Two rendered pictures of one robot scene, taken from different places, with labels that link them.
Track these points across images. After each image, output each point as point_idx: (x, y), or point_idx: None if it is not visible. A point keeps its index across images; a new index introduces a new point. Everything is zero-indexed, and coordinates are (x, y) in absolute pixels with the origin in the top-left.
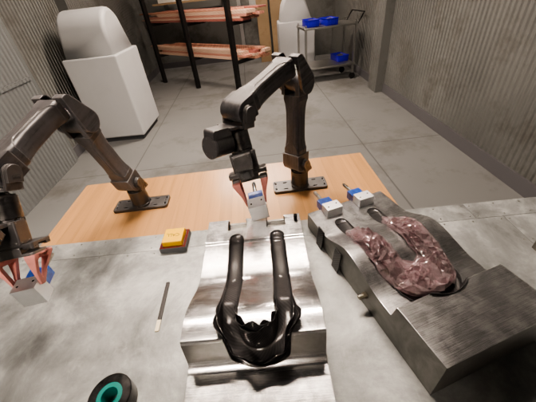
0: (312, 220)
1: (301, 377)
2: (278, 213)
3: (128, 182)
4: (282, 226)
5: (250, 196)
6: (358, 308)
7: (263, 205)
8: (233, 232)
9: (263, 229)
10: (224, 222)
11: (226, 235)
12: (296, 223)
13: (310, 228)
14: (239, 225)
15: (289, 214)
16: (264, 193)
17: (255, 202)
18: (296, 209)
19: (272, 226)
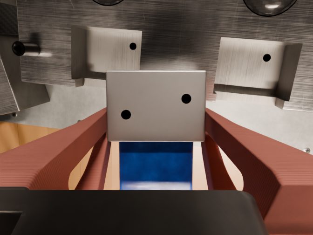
0: (11, 79)
1: None
2: (116, 171)
3: None
4: (81, 21)
5: (179, 174)
6: None
7: (120, 70)
8: (280, 27)
9: (154, 19)
10: (307, 97)
11: (311, 12)
12: (33, 24)
13: (40, 85)
14: (240, 93)
15: (51, 83)
16: (89, 121)
17: (160, 100)
18: (71, 173)
19: (120, 25)
